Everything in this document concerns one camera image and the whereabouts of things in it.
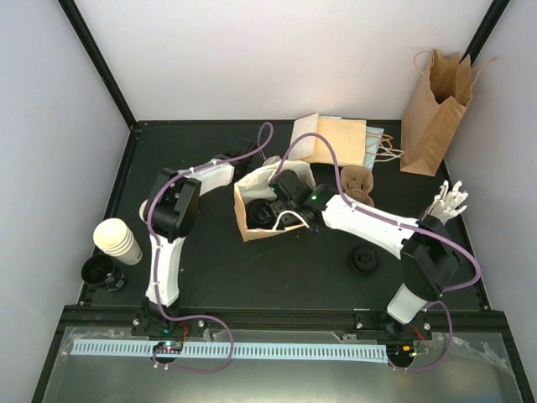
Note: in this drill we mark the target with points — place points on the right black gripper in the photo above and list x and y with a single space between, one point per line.
277 208

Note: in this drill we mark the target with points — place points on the black plastic cup lid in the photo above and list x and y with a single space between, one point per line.
259 214

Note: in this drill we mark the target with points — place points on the orange paper bag white handles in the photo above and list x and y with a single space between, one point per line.
255 186

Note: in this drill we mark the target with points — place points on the white paper cup stack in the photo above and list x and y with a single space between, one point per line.
114 238
141 210

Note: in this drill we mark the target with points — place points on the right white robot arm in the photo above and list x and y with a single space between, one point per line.
427 263

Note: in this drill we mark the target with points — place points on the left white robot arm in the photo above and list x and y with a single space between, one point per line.
169 213

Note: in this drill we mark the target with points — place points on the black cup near left arm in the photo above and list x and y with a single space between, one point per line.
102 272

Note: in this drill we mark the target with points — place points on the tan flat paper bag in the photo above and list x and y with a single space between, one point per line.
314 151

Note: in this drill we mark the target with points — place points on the right black lid stack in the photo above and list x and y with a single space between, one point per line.
364 260

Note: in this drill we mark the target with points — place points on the light blue flat paper bag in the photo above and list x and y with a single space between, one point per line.
352 140

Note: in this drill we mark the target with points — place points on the white stirrer bundle in cup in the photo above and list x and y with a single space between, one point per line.
449 203

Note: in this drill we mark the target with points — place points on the standing brown paper bag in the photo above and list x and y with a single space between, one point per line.
435 111

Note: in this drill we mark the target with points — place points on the light blue cable duct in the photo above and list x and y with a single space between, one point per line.
204 350

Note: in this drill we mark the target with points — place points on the right black frame post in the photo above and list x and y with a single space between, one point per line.
485 29

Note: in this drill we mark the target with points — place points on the black frame post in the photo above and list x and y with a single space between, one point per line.
485 29
84 35

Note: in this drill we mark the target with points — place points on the left black frame post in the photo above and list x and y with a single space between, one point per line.
84 35

